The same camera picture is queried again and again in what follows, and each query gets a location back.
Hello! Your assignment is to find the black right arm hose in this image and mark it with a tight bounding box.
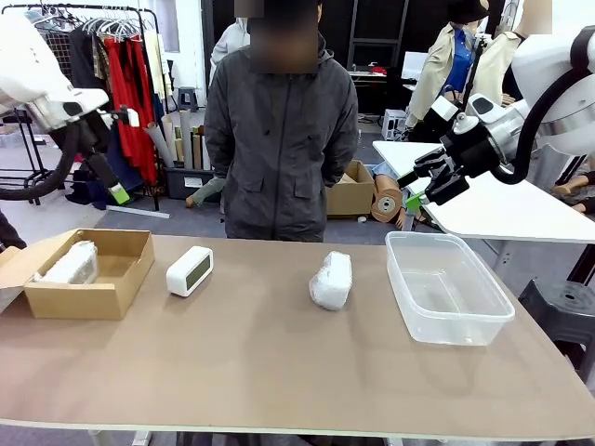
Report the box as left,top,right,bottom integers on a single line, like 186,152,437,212
492,25,595,186

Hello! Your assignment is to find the cream hanging garment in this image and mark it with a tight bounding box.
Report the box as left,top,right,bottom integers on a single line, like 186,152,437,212
142,30,169,102

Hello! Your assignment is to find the clear plastic container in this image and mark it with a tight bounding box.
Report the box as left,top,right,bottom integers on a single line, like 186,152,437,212
384,230,516,348

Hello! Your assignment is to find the long bubble-wrapped clock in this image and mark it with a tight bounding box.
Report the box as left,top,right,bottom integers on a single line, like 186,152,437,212
33,240,99,285

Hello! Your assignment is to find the gray plastic stool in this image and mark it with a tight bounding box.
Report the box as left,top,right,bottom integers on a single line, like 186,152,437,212
177,85,200,112

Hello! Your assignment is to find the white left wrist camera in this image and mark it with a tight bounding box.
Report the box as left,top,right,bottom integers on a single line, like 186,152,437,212
99,105,140,129

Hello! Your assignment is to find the mannequin beige coat blue shirt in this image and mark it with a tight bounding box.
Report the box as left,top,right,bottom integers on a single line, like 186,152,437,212
406,0,489,138

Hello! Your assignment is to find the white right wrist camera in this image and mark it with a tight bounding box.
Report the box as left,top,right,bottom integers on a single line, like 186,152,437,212
428,95,462,125

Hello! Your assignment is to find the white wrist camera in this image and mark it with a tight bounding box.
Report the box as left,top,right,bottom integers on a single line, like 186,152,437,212
99,105,140,129
428,95,462,125

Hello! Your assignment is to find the brown cardboard tube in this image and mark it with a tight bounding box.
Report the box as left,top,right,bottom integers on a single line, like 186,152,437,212
191,125,213,171

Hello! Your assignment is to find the slanted gray cardboard tube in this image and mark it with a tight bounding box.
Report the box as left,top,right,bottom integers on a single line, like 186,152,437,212
142,121,176,169

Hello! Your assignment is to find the dark storage bin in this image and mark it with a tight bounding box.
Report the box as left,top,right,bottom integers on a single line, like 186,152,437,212
165,165,218,201

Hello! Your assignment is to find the short bubble-wrapped clock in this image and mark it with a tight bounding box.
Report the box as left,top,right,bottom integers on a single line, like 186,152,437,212
309,250,353,311

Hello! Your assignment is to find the person in gray jacket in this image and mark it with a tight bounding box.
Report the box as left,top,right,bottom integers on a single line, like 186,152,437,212
203,32,360,243

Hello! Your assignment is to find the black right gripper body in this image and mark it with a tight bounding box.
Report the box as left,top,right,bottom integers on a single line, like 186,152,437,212
440,127,508,181

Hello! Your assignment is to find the tall gray cardboard tube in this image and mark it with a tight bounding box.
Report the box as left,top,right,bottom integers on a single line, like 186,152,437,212
179,109,194,171

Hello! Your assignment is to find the black hanging garment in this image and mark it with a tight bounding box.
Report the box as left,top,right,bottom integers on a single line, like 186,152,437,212
69,27,112,94

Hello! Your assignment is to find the person in light hoodie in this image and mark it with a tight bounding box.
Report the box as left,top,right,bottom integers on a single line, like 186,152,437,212
209,18,252,87

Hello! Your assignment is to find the black plastic stool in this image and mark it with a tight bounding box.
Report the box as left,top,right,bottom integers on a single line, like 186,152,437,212
518,277,595,373

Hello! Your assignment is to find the black left arm hose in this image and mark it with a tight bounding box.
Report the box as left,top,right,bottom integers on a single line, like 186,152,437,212
0,123,83,202

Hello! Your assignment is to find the black arm hose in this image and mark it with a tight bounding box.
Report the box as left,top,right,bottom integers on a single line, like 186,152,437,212
492,25,595,186
0,123,83,202

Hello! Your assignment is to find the white digital clock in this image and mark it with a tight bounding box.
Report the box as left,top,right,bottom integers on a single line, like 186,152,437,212
165,244,215,298

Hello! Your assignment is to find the white computer case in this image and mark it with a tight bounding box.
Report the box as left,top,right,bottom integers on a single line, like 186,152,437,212
381,109,411,141

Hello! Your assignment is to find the mannequin cream jacket navy top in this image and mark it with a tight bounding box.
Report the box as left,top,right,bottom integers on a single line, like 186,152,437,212
469,30,526,111

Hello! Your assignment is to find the beige paper roll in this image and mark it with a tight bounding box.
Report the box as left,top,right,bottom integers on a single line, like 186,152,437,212
160,113,186,164

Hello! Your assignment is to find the navy hanging garment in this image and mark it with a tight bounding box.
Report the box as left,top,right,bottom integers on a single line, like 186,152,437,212
64,125,146,210

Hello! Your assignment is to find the brown kraft paper roll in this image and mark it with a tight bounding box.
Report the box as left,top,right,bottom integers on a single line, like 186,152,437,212
370,175,404,224

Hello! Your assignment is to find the white table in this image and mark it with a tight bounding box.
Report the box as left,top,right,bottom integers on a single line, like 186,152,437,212
373,138,595,245

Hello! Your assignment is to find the large brown cardboard box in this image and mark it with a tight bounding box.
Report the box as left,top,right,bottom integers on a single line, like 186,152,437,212
324,160,377,220

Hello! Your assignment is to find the open brown cardboard box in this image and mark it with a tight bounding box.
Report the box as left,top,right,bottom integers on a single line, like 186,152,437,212
0,227,156,321

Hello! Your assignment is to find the silver metal bar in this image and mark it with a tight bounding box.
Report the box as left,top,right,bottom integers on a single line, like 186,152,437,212
106,203,172,219

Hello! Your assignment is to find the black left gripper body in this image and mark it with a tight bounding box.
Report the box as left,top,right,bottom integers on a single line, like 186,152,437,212
76,111,107,158

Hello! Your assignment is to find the dark checkered dress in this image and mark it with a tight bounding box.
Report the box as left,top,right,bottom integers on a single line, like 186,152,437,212
35,25,74,81

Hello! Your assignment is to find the white monitor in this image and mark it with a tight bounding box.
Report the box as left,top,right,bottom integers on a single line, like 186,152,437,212
402,50,430,80

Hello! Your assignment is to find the black clothes rack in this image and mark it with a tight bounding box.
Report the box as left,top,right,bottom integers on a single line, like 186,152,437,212
34,3,162,213

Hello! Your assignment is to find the black tripod pole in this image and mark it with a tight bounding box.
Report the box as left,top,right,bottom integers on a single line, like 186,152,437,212
459,34,492,117

